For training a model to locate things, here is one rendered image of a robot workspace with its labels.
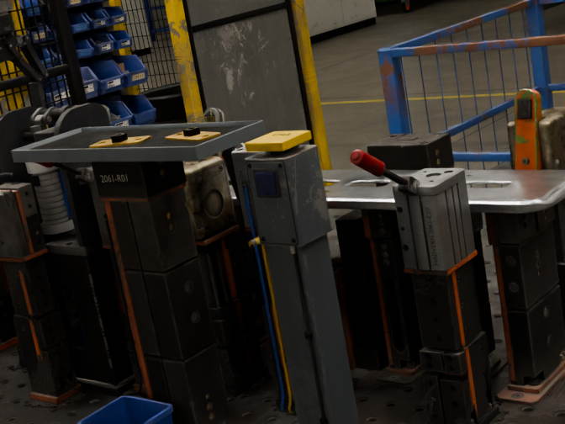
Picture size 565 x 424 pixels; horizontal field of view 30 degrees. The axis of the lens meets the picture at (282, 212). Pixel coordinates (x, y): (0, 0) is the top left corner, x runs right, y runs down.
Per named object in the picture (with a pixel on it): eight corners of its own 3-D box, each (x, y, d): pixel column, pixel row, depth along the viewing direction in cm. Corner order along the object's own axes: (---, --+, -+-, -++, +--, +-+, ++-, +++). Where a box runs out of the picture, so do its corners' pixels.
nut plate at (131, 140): (153, 137, 145) (151, 129, 145) (139, 144, 142) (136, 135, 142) (102, 141, 149) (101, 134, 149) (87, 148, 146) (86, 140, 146)
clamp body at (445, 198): (513, 411, 149) (480, 164, 140) (475, 448, 140) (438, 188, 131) (452, 402, 155) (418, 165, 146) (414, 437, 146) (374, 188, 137)
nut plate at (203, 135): (222, 135, 138) (220, 125, 138) (198, 141, 136) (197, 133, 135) (187, 132, 144) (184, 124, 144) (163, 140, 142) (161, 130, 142)
